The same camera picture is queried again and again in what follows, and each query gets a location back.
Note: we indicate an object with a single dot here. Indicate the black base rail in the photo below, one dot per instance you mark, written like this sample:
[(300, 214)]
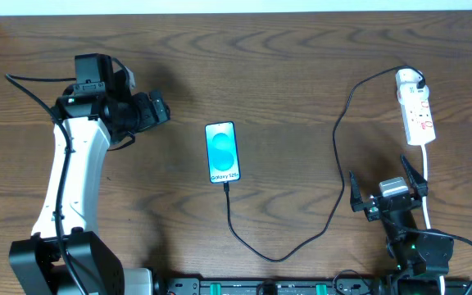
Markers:
[(340, 285)]

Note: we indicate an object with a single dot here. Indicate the blue Galaxy smartphone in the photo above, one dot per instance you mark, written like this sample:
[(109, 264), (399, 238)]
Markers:
[(222, 152)]

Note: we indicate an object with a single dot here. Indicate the white power strip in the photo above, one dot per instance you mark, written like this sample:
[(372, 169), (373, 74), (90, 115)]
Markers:
[(416, 114)]

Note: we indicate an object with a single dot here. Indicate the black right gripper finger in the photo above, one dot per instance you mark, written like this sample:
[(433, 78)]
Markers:
[(356, 201), (418, 183)]

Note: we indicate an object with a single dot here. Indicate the white USB charger plug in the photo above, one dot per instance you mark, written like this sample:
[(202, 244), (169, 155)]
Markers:
[(410, 76)]

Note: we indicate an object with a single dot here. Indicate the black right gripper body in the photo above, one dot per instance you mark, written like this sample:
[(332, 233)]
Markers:
[(389, 202)]

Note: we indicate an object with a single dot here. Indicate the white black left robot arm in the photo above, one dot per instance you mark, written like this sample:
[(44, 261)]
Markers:
[(96, 114)]

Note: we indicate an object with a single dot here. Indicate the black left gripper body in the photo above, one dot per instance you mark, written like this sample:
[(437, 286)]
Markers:
[(156, 109)]

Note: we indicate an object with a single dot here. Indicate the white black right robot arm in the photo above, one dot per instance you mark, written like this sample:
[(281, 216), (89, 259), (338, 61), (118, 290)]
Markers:
[(422, 255)]

